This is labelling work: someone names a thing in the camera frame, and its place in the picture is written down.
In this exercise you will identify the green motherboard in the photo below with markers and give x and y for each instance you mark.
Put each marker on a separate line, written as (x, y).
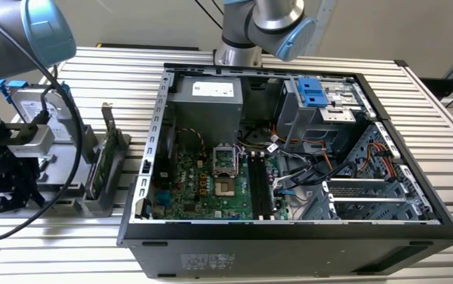
(194, 204)

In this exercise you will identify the metal disk bay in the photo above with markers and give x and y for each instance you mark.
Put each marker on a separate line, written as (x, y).
(363, 199)

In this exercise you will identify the thin metal locking lever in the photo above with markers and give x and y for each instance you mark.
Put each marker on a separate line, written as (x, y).
(236, 161)

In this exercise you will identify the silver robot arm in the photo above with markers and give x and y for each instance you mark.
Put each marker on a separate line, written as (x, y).
(0, 29)

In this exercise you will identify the silver perforated rail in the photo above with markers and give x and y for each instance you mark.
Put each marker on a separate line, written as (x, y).
(324, 17)

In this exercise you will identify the green graphics card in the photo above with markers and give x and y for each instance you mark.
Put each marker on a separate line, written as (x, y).
(105, 154)

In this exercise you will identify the black plastic bracket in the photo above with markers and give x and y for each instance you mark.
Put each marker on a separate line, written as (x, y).
(255, 134)

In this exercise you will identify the CPU socket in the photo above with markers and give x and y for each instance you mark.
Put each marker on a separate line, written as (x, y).
(224, 188)

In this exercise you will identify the hard disk in blue carrier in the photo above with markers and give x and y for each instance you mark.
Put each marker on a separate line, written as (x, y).
(21, 102)

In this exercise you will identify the blue plastic drive latch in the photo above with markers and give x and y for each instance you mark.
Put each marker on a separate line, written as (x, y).
(310, 94)

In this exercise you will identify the black case fan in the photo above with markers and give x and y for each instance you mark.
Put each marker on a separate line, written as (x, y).
(168, 148)

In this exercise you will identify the black PC case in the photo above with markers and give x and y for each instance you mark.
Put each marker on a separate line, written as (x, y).
(250, 254)

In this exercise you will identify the black RAM slot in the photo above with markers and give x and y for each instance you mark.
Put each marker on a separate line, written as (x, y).
(255, 185)
(264, 185)

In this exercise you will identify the grey parts rack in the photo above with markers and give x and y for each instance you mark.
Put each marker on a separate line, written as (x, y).
(95, 208)

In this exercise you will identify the grey power supply unit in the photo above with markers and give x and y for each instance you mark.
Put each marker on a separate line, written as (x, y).
(206, 118)

